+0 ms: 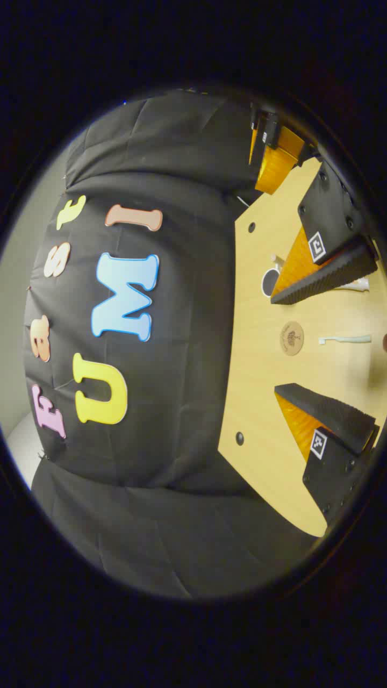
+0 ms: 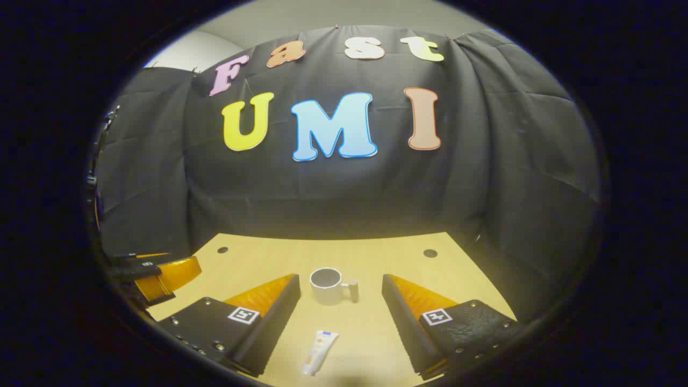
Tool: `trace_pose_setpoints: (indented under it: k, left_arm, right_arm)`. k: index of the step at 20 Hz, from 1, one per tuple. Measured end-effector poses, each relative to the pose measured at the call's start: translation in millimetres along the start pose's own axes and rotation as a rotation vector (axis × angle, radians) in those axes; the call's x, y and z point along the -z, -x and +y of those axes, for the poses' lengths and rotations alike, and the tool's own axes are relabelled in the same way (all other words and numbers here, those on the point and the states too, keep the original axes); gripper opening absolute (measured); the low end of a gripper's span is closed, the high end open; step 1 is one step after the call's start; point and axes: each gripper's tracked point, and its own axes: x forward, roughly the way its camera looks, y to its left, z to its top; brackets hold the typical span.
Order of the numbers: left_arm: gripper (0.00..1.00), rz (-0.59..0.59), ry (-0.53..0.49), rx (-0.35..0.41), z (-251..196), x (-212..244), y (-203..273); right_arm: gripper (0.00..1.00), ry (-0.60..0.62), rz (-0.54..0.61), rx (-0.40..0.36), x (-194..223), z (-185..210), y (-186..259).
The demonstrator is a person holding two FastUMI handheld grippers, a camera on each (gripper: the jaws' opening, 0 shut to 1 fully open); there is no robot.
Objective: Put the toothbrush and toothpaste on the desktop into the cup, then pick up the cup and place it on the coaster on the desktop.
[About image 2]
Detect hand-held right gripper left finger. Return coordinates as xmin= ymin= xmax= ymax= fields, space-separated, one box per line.
xmin=157 ymin=273 xmax=302 ymax=378

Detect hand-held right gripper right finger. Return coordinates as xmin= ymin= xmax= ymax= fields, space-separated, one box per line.
xmin=382 ymin=273 xmax=520 ymax=381

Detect white toothpaste tube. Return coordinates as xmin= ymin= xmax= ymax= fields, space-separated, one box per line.
xmin=301 ymin=330 xmax=339 ymax=376

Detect white cup with wooden handle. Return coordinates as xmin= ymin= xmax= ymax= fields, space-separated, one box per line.
xmin=309 ymin=267 xmax=360 ymax=306

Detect light wooden desktop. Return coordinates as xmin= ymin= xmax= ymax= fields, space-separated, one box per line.
xmin=145 ymin=232 xmax=518 ymax=387

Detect black backdrop cloth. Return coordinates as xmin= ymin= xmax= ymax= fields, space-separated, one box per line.
xmin=94 ymin=24 xmax=601 ymax=323

